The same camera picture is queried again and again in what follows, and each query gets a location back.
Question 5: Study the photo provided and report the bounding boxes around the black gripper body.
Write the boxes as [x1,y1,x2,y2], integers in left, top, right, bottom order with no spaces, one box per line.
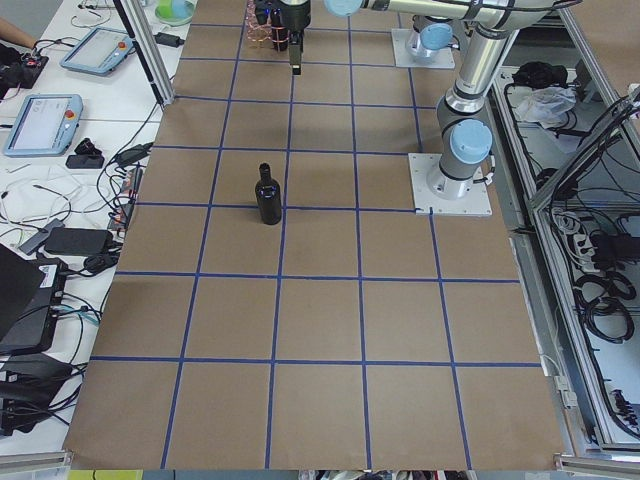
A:
[278,0,311,32]

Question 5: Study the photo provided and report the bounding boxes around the dark bottle in basket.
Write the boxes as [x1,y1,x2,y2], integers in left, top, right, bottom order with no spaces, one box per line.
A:
[269,9,289,52]

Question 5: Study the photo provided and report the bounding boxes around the green plastic bowl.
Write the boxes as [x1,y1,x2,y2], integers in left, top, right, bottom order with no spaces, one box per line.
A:
[154,0,195,26]

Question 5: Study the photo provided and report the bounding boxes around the black power adapter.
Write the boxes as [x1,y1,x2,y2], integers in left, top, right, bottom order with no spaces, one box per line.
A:
[154,32,184,48]

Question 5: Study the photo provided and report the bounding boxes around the upper blue teach pendant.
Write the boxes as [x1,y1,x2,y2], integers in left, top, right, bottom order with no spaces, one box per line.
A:
[60,27,134,76]

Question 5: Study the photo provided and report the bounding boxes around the blue teach pendant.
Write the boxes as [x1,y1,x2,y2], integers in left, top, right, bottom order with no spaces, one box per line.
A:
[3,94,84,158]
[60,27,134,76]

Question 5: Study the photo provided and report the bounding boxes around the black phone stand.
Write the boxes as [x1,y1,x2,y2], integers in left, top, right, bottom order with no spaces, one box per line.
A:
[65,137,105,169]

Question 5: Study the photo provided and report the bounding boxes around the black cloth bundle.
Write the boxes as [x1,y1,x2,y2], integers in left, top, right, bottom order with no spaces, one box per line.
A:
[512,61,568,89]

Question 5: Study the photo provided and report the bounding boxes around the black power strip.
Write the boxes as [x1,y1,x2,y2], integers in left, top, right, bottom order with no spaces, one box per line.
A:
[107,166,144,234]

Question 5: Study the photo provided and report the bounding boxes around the white crumpled cloth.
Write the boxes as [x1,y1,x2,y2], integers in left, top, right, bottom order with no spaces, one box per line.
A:
[514,87,576,128]

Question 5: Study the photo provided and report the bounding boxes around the lower blue teach pendant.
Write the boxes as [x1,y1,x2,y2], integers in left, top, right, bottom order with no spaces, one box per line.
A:
[3,94,84,158]

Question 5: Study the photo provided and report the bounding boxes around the black hard drive box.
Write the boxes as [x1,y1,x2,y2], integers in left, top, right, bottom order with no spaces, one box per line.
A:
[44,227,113,256]

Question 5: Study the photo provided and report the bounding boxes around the black laptop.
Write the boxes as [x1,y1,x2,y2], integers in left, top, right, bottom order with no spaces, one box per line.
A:
[1,246,67,356]

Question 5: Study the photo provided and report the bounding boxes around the copper wire wine basket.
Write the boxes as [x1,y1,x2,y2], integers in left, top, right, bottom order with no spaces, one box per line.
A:
[245,1,279,47]

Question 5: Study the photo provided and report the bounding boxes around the aluminium frame post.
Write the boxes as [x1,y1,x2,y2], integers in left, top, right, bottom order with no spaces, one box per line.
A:
[113,0,175,106]

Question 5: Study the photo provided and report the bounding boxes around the coiled black cables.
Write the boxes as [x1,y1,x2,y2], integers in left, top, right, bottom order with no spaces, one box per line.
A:
[569,269,636,346]

